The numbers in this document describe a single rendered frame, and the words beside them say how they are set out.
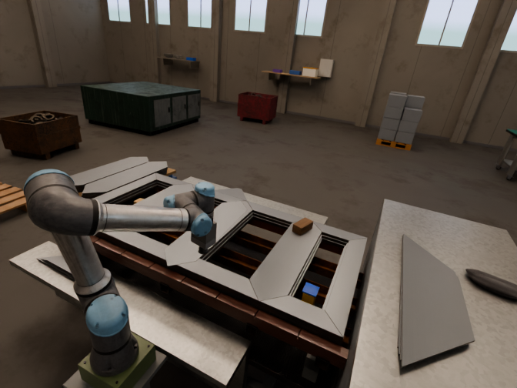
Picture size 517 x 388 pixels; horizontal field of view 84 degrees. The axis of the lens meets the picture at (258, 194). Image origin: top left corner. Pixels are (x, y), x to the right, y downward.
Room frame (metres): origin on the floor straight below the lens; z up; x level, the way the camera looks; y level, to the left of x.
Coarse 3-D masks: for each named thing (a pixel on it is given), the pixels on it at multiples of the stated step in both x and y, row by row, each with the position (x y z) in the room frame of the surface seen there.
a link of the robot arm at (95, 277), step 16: (32, 176) 0.69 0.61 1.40; (48, 176) 0.68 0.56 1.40; (64, 176) 0.72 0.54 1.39; (32, 192) 0.62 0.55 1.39; (64, 240) 0.67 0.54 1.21; (80, 240) 0.69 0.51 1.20; (64, 256) 0.68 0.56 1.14; (80, 256) 0.69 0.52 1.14; (96, 256) 0.74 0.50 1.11; (80, 272) 0.69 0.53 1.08; (96, 272) 0.72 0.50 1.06; (80, 288) 0.69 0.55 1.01; (96, 288) 0.70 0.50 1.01; (112, 288) 0.74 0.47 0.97
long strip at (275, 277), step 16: (288, 240) 1.30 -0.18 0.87; (304, 240) 1.31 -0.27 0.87; (272, 256) 1.14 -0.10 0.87; (288, 256) 1.16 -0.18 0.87; (304, 256) 1.17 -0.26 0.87; (256, 272) 1.02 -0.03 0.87; (272, 272) 1.03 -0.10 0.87; (288, 272) 1.04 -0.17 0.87; (256, 288) 0.92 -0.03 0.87; (272, 288) 0.93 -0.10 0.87; (288, 288) 0.94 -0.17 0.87
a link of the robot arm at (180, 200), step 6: (186, 192) 0.95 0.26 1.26; (192, 192) 0.96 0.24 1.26; (168, 198) 0.90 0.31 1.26; (174, 198) 0.90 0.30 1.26; (180, 198) 0.91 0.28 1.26; (186, 198) 0.92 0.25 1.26; (192, 198) 0.94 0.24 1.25; (168, 204) 0.88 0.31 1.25; (174, 204) 0.89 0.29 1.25; (180, 204) 0.88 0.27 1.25; (186, 204) 0.87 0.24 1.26
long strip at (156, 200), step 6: (174, 186) 1.81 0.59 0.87; (180, 186) 1.82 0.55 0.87; (186, 186) 1.83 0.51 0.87; (192, 186) 1.84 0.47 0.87; (162, 192) 1.70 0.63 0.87; (168, 192) 1.71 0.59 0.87; (174, 192) 1.72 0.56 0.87; (180, 192) 1.72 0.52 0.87; (150, 198) 1.61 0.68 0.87; (156, 198) 1.62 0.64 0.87; (162, 198) 1.62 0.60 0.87; (138, 204) 1.52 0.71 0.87; (144, 204) 1.52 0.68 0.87; (150, 204) 1.53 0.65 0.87; (156, 204) 1.54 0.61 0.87; (162, 204) 1.55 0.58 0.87
